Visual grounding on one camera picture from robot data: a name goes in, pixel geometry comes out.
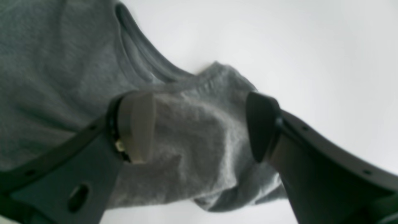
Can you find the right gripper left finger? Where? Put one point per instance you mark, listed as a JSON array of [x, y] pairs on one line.
[[72, 183]]

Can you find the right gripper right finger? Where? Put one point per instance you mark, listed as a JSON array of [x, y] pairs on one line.
[[324, 183]]

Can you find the grey T-shirt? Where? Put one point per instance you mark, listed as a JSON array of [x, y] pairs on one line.
[[62, 61]]

